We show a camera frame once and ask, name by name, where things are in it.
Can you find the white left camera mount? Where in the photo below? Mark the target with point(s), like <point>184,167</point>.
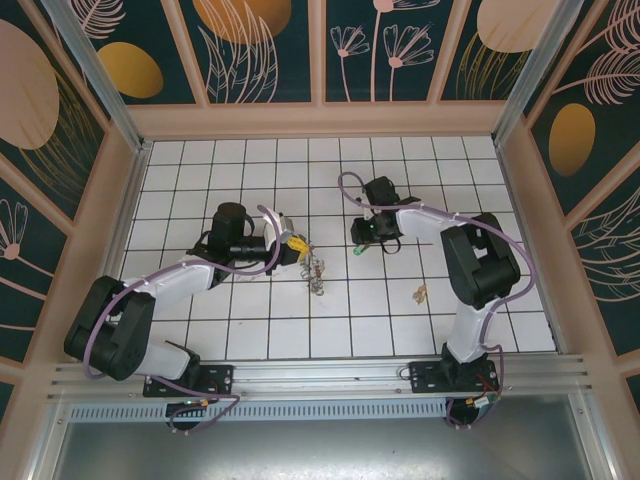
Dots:
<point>270,222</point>

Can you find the long grooved aluminium rail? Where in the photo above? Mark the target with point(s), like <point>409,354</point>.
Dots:
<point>320,375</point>

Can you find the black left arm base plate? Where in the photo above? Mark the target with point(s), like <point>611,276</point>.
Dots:
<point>215,380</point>

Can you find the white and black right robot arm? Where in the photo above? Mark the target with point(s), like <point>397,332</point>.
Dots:
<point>480,265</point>

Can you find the aluminium corner post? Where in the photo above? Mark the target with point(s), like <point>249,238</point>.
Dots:
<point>535,70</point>
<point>100,85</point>

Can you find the brushed steel sheet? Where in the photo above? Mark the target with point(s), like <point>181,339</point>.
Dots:
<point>320,450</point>

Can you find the green-headed key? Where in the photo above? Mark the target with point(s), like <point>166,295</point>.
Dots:
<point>358,251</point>

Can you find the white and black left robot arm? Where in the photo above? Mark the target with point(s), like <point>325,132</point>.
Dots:
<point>170,282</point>

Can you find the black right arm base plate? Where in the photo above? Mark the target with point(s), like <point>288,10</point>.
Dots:
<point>430,377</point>

